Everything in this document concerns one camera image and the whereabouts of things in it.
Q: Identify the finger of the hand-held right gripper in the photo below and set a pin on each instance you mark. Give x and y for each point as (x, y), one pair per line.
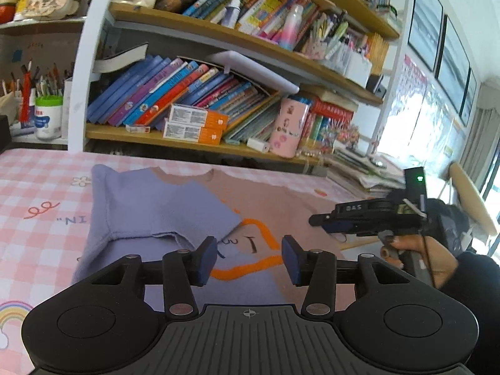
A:
(340, 227)

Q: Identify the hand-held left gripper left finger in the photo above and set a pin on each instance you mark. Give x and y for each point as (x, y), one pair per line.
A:
(207, 259)

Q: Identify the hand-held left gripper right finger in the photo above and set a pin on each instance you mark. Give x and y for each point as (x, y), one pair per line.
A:
(291, 259)

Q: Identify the purple and pink sweater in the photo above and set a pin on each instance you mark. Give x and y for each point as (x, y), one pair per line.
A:
(156, 211)

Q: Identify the person's right forearm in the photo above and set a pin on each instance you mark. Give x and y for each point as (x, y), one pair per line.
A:
(476, 289)

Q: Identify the person's right hand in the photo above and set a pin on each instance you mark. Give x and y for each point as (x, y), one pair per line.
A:
(429, 258)

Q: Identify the stack of papers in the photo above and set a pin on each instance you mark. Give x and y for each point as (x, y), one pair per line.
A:
(363, 172)

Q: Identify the wooden chair back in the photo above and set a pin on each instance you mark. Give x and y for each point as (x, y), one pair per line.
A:
(468, 195)

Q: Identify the row of red books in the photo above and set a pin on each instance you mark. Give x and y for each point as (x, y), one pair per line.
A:
(328, 121)

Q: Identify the small white gadget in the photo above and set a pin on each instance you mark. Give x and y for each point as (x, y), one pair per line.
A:
(258, 144)

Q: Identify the grey curtain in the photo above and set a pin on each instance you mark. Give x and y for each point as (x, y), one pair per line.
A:
(484, 136)

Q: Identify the orange and white box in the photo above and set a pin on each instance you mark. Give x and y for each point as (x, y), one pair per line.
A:
(191, 132)
(195, 115)

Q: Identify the small black box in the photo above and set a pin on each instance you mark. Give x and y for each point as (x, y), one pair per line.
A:
(377, 86)

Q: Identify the small framed picture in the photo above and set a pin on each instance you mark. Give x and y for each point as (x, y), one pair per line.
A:
(468, 97)

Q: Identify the small red and white box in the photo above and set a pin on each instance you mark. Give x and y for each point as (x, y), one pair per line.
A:
(136, 128)

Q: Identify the medium framed picture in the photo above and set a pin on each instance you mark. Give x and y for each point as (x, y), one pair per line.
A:
(453, 58)

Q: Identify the row of blue purple books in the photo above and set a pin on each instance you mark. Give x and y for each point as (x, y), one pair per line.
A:
(164, 90)

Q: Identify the bunch of pens in holders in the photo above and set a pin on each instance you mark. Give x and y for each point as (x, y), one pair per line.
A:
(343, 47)

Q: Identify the white flat board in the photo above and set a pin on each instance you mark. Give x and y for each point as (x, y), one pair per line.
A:
(254, 70)

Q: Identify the pink checked printed table mat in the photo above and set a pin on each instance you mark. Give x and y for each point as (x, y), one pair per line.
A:
(39, 187)

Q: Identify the pink and blue bottle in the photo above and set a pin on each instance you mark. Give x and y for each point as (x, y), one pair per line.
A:
(291, 27)

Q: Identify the large framed picture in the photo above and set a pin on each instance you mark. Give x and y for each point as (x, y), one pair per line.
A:
(425, 15)

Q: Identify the white canister with green lid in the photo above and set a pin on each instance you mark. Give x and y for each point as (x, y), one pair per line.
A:
(49, 119)

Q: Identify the thick dark book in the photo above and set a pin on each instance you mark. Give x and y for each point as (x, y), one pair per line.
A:
(117, 60)

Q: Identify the row of colourful paperback books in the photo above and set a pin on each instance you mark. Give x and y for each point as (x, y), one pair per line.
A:
(258, 0)

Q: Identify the bunch of pencils and brushes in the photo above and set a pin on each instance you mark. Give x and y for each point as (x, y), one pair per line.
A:
(43, 82)

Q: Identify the white and wooden bookshelf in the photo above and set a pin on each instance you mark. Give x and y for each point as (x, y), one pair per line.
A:
(92, 47)

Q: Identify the wall calendar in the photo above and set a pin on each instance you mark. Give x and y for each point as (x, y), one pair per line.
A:
(412, 78)

